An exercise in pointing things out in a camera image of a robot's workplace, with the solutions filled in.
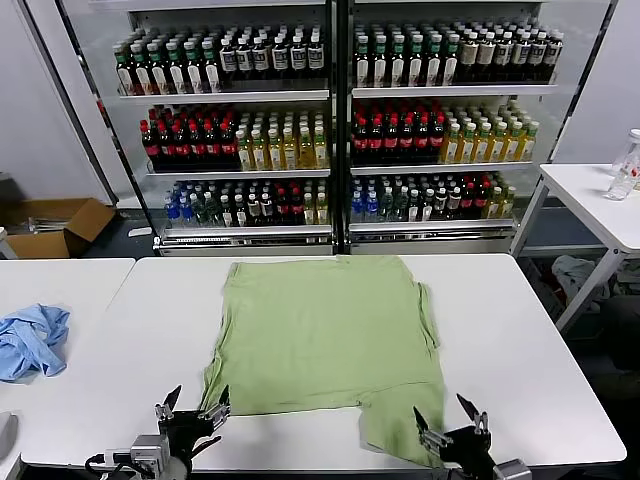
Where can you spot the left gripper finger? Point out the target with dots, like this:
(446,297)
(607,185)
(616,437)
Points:
(220,407)
(170,406)

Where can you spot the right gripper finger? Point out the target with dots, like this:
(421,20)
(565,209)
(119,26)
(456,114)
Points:
(479,421)
(432,436)

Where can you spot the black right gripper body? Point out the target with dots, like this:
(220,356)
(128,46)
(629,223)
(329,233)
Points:
(467,447)

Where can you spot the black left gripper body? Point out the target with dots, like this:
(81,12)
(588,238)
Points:
(187,430)

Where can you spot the green t-shirt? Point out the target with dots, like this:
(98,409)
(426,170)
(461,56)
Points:
(325,330)

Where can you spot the pile of clothes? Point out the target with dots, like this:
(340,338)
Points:
(575,272)

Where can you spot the crumpled light blue shirt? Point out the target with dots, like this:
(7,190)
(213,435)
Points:
(30,340)

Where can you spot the small white floor object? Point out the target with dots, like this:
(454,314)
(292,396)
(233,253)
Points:
(140,231)

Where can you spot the small blue water bottle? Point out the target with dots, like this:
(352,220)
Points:
(357,209)
(186,213)
(371,209)
(172,213)

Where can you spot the small clear green bottle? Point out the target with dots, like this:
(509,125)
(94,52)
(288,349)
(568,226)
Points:
(387,207)
(200,213)
(213,213)
(401,207)

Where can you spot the small white label dark bottle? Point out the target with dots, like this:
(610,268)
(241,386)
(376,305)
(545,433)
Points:
(227,212)
(241,212)
(414,207)
(428,207)

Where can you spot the small dark tea bottle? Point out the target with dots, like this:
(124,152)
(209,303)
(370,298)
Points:
(441,206)
(267,211)
(254,211)
(454,206)

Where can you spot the open cardboard box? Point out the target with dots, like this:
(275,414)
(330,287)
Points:
(85,220)

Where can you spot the small red cap cola bottle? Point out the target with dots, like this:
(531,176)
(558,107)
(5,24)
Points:
(282,210)
(482,204)
(468,204)
(296,210)

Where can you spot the small yellow juice bottle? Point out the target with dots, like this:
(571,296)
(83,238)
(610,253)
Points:
(322,211)
(494,205)
(309,211)
(508,204)

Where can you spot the white side table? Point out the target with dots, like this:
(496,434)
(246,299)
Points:
(580,185)

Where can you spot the clear plastic bottle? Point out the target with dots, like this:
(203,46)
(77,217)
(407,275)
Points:
(620,189)

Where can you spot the white cap red label bottle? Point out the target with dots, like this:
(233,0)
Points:
(634,152)

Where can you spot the glass door beverage cooler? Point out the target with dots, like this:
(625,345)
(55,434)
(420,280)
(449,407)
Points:
(450,91)
(225,96)

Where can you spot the green cap dark tea bottle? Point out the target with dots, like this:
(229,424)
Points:
(141,71)
(434,62)
(416,62)
(176,70)
(158,70)
(398,62)
(125,72)
(451,62)
(363,62)
(380,62)
(194,69)
(211,68)

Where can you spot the open glass cooler door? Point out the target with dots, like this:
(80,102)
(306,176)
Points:
(100,75)
(575,75)

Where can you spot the white cap dark label bottle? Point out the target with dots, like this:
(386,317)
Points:
(261,59)
(553,57)
(520,57)
(245,59)
(538,57)
(503,57)
(280,58)
(229,60)
(298,57)
(315,56)

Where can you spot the white cap tan label bottle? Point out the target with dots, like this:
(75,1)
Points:
(469,57)
(486,57)

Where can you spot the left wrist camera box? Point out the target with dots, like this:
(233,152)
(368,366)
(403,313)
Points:
(150,450)

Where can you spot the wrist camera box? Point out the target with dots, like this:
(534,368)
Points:
(150,450)
(512,471)

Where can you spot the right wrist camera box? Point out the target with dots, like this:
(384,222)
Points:
(512,471)

